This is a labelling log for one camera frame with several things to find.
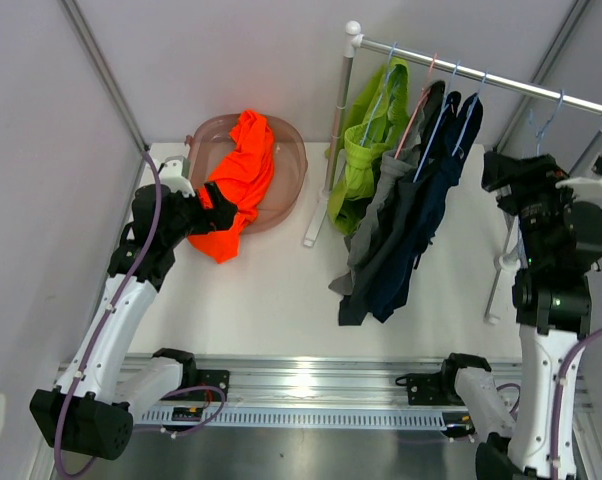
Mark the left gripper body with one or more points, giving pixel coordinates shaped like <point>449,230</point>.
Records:
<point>185,223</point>

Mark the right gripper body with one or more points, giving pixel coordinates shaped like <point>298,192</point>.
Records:
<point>540,199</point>

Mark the orange shorts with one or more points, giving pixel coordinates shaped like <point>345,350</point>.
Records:
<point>243,177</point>

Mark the blue hanger of orange shorts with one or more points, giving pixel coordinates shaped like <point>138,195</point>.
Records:
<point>541,130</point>

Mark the blue hanger of navy shorts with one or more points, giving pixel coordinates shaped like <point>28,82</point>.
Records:
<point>474,98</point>

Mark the navy blue shorts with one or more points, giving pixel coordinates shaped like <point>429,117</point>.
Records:
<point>390,287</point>

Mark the dark grey shorts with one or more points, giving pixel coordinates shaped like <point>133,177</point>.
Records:
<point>352,308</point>

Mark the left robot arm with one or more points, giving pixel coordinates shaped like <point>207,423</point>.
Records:
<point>90,411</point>

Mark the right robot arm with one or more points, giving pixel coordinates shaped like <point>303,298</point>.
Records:
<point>551,296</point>

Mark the light grey shorts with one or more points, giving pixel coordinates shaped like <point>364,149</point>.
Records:
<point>366,240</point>

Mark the lime green shorts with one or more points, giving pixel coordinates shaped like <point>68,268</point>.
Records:
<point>356,186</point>

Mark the pink translucent plastic basin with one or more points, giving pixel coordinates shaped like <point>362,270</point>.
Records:
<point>211,142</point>

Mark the metal clothes rack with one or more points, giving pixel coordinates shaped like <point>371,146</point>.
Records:
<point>336,158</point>

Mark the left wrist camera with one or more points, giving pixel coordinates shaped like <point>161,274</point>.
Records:
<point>173,173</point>

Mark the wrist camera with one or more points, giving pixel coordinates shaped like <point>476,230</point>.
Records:
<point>586,187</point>
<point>173,173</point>

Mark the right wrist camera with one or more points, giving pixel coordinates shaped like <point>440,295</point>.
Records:
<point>586,187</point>

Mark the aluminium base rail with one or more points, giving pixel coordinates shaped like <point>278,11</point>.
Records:
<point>311,382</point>

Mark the white slotted cable duct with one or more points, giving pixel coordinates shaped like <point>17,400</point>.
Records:
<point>403,420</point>

